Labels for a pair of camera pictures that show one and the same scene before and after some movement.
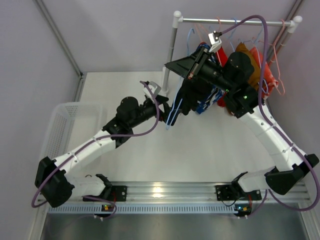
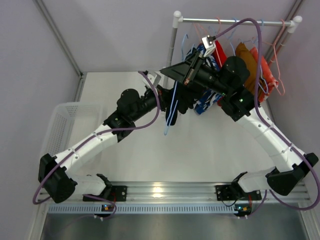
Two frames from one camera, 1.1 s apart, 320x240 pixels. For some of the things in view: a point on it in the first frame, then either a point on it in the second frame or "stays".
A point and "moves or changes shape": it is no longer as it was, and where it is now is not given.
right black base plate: [234, 192] stays
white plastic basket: [72, 124] stays
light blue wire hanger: [167, 127] to [166, 128]
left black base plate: [118, 193] stays
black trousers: [190, 93] moves or changes shape
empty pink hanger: [278, 77] stays
